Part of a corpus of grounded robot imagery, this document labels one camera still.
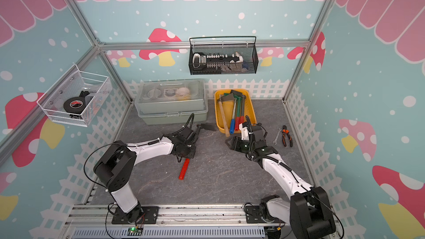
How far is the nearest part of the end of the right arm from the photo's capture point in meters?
0.61

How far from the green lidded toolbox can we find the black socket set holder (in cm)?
14

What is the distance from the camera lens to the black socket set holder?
889 millimetres

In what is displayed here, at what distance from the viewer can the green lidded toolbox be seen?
956 millimetres
